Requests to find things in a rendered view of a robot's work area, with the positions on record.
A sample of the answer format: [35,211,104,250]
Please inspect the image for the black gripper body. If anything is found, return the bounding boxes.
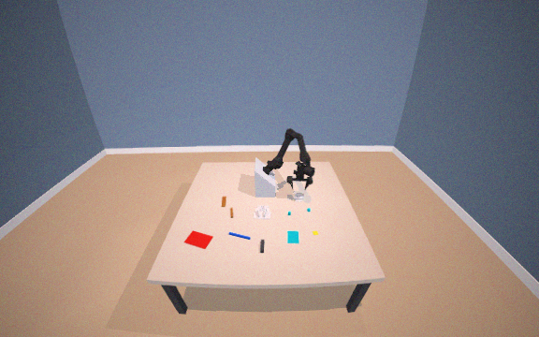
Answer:
[287,172,313,184]

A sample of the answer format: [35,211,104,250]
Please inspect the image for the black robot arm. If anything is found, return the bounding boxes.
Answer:
[263,128,315,177]

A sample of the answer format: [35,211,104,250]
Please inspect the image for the red square plate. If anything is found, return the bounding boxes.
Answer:
[185,231,213,249]

